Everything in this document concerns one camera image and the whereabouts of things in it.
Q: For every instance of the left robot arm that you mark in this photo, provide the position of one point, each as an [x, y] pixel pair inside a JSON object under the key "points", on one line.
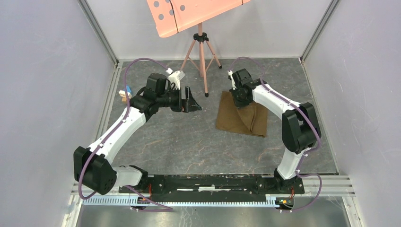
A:
{"points": [[93, 164]]}

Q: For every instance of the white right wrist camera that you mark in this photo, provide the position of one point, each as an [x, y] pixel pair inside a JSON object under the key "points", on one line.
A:
{"points": [[230, 77]]}

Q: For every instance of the white toothed cable strip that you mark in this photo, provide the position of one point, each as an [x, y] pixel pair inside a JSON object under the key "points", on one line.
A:
{"points": [[134, 200]]}

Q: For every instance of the pink music stand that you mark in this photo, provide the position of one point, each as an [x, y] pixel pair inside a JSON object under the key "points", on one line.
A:
{"points": [[174, 16]]}

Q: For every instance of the brown cloth napkin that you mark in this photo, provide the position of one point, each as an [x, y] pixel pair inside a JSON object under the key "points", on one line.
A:
{"points": [[249, 120]]}

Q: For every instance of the blue and wood toy block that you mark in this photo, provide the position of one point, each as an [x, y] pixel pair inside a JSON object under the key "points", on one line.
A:
{"points": [[125, 94]]}

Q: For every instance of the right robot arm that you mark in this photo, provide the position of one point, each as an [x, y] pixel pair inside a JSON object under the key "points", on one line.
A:
{"points": [[300, 130]]}

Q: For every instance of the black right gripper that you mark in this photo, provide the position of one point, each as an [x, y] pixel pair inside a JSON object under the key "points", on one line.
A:
{"points": [[239, 104]]}

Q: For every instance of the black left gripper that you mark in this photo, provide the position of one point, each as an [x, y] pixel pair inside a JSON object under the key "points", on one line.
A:
{"points": [[185, 105]]}

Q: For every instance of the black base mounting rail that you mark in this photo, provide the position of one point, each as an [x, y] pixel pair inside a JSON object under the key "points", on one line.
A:
{"points": [[216, 188]]}

